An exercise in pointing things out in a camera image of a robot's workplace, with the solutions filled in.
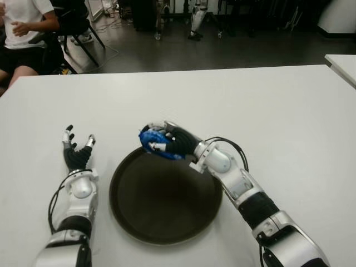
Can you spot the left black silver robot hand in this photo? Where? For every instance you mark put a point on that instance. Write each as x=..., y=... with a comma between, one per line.
x=76, y=157

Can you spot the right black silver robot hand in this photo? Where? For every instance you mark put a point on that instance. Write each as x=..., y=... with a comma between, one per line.
x=183, y=142

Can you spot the blue Oreo packet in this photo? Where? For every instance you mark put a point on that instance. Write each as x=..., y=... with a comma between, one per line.
x=151, y=137

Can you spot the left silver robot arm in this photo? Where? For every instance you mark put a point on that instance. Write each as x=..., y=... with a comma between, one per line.
x=80, y=189

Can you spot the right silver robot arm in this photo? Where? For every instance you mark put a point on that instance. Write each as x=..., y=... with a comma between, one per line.
x=222, y=162

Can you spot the round dark brown tray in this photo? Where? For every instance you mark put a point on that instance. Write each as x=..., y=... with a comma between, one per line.
x=167, y=200

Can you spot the black wheeled stand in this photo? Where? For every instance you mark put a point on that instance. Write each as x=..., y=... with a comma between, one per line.
x=157, y=35

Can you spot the white sneaker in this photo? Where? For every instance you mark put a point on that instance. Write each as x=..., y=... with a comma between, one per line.
x=83, y=39

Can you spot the white humanoid robot legs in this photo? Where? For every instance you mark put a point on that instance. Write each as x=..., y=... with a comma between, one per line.
x=196, y=19

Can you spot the black cabinet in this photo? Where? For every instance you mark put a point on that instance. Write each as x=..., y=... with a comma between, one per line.
x=143, y=14

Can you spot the black chair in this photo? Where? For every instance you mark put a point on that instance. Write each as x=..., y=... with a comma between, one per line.
x=72, y=16

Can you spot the seated person in white shirt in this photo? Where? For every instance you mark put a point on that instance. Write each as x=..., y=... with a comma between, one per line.
x=22, y=16

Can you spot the white side table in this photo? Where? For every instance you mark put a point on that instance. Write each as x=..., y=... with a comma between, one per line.
x=343, y=68

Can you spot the white curved panel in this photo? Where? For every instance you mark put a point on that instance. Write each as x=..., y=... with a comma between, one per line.
x=339, y=16

